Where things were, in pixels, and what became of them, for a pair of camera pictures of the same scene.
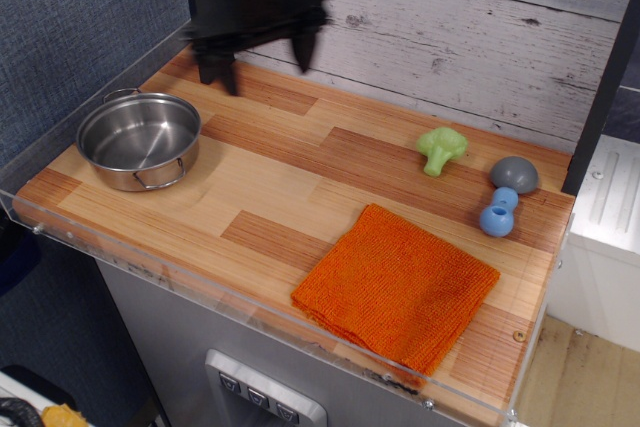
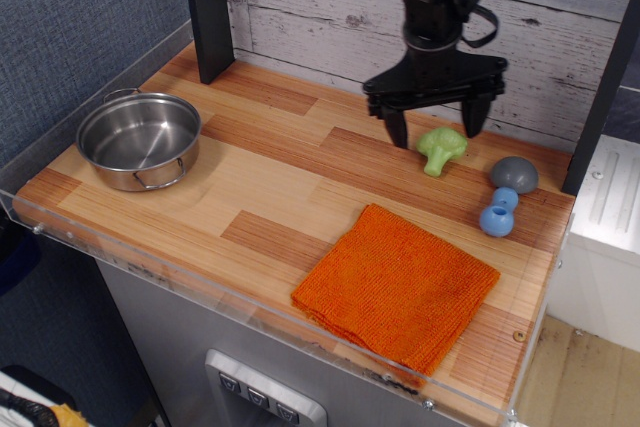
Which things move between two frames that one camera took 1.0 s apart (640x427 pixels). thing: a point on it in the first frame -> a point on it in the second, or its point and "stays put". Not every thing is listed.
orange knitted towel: x=399 y=289 stays put
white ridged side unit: x=595 y=284 stays put
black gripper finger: x=219 y=69 -> x=396 y=124
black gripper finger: x=303 y=46 -> x=474 y=112
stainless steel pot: x=136 y=141 stays put
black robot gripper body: x=227 y=12 -> x=428 y=74
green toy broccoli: x=439 y=145 stays put
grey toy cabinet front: x=174 y=329 stays put
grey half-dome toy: x=514 y=172 stays put
